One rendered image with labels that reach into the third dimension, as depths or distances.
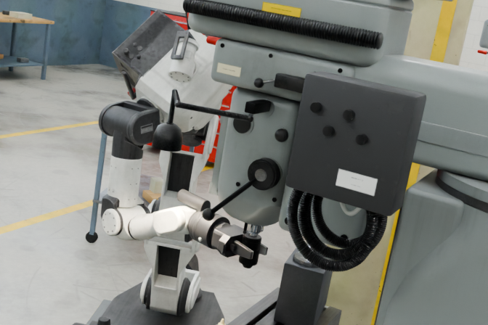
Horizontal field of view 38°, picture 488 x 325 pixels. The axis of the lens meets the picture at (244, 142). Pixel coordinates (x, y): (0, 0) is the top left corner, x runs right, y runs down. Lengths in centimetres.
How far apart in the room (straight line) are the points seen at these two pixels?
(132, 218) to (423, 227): 92
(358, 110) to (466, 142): 30
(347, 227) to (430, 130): 27
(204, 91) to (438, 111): 84
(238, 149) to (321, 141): 41
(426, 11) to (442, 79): 189
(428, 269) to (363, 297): 218
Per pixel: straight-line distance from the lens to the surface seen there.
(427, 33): 331
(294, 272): 209
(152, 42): 212
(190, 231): 183
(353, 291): 360
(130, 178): 205
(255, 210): 163
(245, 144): 160
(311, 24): 145
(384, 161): 120
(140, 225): 200
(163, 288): 263
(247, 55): 156
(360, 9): 145
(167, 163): 241
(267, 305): 225
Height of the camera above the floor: 185
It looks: 12 degrees down
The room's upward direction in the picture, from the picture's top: 10 degrees clockwise
